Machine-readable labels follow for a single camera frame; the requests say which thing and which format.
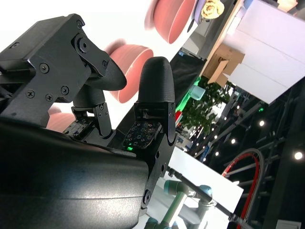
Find green table cloth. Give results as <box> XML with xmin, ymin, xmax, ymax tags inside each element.
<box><xmin>177</xmin><ymin>76</ymin><xmax>202</xmax><ymax>113</ymax></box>

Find green leafy plant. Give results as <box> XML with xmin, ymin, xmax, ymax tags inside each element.
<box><xmin>183</xmin><ymin>78</ymin><xmax>236</xmax><ymax>136</ymax></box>

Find teal box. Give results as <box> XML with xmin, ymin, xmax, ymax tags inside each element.
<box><xmin>190</xmin><ymin>85</ymin><xmax>206</xmax><ymax>101</ymax></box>

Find purple bowl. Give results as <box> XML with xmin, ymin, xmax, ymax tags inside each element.
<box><xmin>192</xmin><ymin>0</ymin><xmax>209</xmax><ymax>31</ymax></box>

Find pink plastic bowl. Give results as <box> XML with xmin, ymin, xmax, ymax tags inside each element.
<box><xmin>144</xmin><ymin>0</ymin><xmax>198</xmax><ymax>45</ymax></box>
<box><xmin>46</xmin><ymin>106</ymin><xmax>74</xmax><ymax>131</ymax></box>
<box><xmin>103</xmin><ymin>39</ymin><xmax>154</xmax><ymax>104</ymax></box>

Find light wooden board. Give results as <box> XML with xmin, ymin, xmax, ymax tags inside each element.
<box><xmin>200</xmin><ymin>0</ymin><xmax>244</xmax><ymax>79</ymax></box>

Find black table skirt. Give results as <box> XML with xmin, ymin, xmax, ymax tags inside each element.
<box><xmin>170</xmin><ymin>51</ymin><xmax>207</xmax><ymax>113</ymax></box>

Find large white partition panel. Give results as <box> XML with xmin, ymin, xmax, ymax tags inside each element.
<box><xmin>224</xmin><ymin>0</ymin><xmax>305</xmax><ymax>105</ymax></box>

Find black tripod pole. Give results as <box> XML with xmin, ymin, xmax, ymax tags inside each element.
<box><xmin>166</xmin><ymin>166</ymin><xmax>253</xmax><ymax>229</ymax></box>

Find red and grey hose loop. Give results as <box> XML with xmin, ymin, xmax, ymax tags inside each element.
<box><xmin>221</xmin><ymin>147</ymin><xmax>265</xmax><ymax>229</ymax></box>

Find brown cardboard box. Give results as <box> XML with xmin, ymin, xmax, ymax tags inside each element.
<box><xmin>207</xmin><ymin>44</ymin><xmax>246</xmax><ymax>88</ymax></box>

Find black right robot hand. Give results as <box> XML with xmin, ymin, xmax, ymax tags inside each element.
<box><xmin>0</xmin><ymin>13</ymin><xmax>178</xmax><ymax>229</ymax></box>

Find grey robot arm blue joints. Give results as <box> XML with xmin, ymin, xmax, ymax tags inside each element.
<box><xmin>145</xmin><ymin>180</ymin><xmax>216</xmax><ymax>229</ymax></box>

